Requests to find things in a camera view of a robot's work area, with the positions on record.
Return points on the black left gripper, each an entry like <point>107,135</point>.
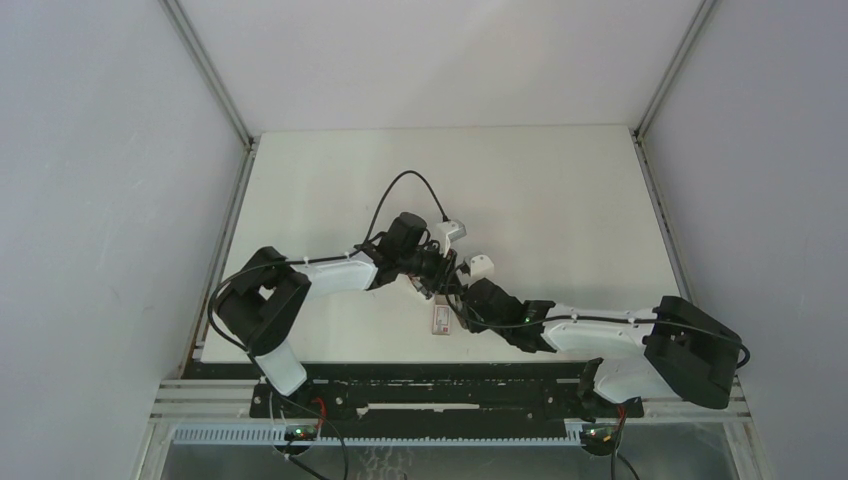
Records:
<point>444,267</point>

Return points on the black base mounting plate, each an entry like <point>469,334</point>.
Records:
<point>501,401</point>

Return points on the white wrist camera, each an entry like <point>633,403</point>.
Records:
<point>477,267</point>
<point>446,233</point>

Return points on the red white staples box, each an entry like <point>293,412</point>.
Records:
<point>441,320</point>

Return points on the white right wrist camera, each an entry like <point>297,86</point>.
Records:
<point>477,267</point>

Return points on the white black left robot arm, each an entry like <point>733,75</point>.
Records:
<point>256,308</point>

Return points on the front aluminium rail assembly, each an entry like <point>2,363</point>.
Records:
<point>245,412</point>

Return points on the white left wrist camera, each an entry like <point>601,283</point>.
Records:
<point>446,233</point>

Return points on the aluminium frame rail left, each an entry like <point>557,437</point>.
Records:
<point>132,278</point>

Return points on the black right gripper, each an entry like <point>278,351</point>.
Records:
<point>468,313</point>

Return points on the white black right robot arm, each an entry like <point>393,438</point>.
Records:
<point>674,349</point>

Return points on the aluminium frame rail right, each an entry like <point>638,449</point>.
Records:
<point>641,134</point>

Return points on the aluminium frame rail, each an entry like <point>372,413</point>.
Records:
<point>641,134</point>
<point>132,278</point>

